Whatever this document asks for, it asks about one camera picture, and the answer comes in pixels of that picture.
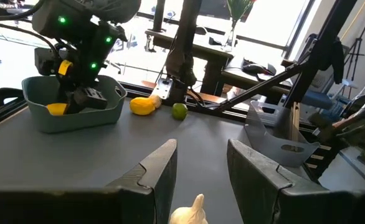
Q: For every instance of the blue chair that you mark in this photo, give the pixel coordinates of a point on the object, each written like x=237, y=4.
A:
x=316, y=99

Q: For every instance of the black chair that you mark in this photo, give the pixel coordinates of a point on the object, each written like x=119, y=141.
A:
x=2, y=93

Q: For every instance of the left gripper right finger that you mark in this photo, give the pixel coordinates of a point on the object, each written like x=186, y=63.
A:
x=294, y=205

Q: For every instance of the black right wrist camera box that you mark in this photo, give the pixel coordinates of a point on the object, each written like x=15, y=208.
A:
x=45, y=61

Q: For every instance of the wooden desk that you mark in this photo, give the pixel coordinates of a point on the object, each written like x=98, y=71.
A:
x=207, y=53

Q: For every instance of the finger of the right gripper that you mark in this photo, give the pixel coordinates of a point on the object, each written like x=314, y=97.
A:
x=92, y=99
x=71, y=102

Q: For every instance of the green lime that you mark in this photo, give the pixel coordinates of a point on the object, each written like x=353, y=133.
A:
x=179, y=112

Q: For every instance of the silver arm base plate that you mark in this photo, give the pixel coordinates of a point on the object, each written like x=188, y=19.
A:
x=162, y=88

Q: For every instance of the teal plastic basket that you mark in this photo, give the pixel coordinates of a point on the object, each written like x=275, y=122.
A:
x=76, y=124

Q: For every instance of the white plastic basket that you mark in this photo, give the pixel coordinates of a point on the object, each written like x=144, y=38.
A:
x=269, y=143

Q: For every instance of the black tripod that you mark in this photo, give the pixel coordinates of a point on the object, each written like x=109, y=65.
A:
x=359, y=46

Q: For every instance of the green plant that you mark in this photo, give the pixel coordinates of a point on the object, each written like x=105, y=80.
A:
x=238, y=9

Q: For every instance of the white garlic bulb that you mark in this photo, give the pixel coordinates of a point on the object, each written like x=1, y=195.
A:
x=188, y=214

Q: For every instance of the glass vase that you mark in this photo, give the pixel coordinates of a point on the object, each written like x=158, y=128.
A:
x=230, y=39

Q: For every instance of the yellow lemon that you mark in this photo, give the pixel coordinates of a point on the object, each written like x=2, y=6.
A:
x=56, y=109
x=142, y=106

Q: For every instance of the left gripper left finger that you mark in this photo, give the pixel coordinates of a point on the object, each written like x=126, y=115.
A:
x=76, y=205

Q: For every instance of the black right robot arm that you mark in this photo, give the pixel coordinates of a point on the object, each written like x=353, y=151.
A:
x=76, y=28

